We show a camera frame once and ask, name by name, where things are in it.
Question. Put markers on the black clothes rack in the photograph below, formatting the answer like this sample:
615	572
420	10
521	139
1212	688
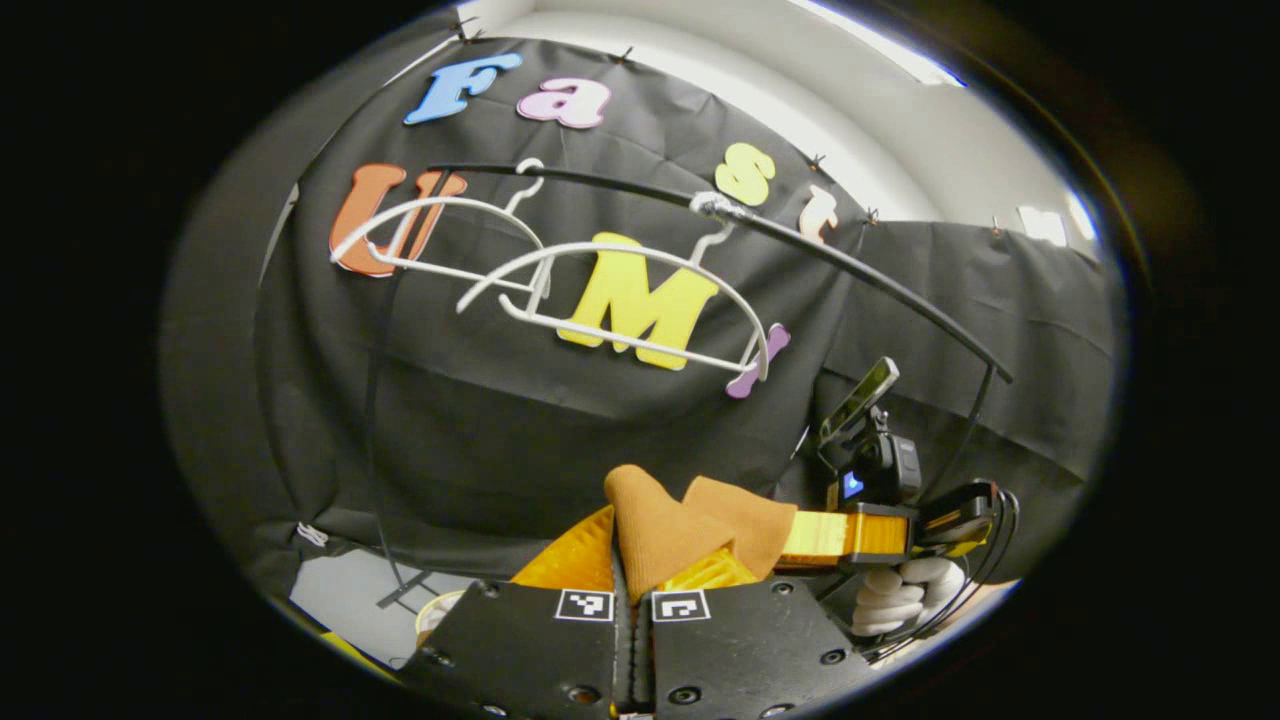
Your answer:
850	265

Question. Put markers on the black backdrop cloth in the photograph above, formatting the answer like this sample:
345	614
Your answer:
500	420

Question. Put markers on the white plastic hanger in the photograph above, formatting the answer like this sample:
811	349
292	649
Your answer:
620	248
440	204

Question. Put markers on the small ceiling light panel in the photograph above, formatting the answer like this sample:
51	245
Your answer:
1042	226

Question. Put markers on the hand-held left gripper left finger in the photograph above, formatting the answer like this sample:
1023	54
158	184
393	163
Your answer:
540	650

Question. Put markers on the round cream laundry hamper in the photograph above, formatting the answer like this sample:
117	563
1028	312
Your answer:
438	612

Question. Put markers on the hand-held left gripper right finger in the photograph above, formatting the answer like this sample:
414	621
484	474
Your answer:
740	650

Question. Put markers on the large ceiling light panel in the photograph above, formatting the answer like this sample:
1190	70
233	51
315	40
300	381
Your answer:
880	42

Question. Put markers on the brown shirt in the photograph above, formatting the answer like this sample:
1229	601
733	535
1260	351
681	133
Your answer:
660	530

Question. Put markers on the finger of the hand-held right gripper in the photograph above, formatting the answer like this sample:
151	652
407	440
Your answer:
850	537

